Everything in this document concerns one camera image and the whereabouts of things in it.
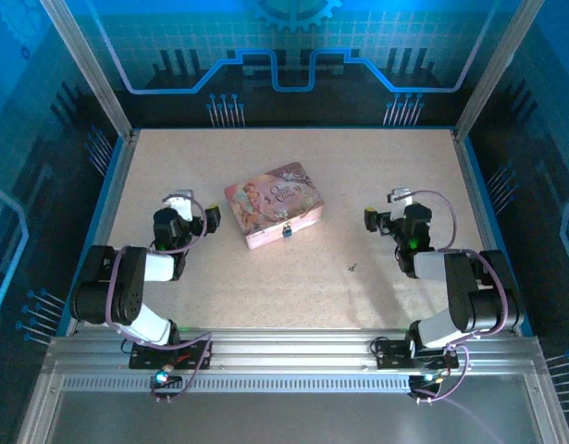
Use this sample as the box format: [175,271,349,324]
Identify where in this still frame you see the pink illustrated tin box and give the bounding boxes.
[223,161,325,251]

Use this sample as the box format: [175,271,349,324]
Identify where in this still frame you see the small connector board with LED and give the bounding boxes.
[409,369,451,392]
[152,369,183,389]

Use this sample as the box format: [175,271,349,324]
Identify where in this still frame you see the grey metal shelf panel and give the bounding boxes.
[45,391,547,444]

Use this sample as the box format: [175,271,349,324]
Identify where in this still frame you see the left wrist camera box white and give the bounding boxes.
[170,188,196,223]

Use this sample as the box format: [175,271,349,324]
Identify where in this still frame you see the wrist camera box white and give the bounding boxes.
[387,187,414,221]
[170,188,196,223]

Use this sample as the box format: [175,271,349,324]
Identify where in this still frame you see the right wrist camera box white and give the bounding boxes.
[387,187,414,221]

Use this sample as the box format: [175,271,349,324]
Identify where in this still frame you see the aluminium side rail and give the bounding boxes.
[68,129,140,335]
[451,129,521,335]

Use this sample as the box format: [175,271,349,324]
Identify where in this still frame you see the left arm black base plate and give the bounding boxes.
[128,339,215,371]

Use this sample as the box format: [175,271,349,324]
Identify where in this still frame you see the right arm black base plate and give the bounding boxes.
[370,339,460,371]

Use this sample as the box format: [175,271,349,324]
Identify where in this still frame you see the aluminium front rail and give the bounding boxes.
[42,327,547,394]

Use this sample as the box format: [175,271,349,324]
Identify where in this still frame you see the slotted grey cable duct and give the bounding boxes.
[61,376,413,390]

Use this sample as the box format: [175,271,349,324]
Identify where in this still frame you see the aluminium frame post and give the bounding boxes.
[39,0,136,141]
[453,0,542,141]

